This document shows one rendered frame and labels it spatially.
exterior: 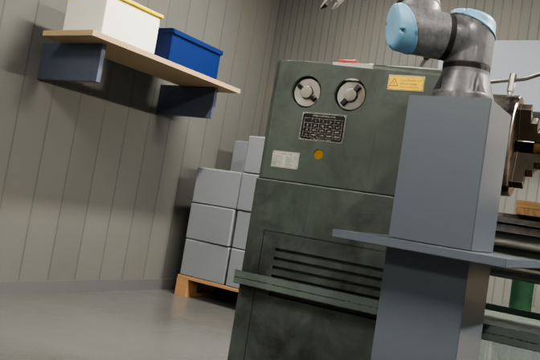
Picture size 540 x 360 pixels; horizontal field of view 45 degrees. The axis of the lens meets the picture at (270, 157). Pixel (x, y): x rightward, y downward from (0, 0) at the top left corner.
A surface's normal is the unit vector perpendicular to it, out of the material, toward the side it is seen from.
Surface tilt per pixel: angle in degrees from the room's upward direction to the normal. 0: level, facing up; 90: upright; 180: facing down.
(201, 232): 90
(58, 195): 90
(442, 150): 90
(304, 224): 90
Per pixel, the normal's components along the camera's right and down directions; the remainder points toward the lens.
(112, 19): 0.82, 0.09
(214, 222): -0.54, -0.14
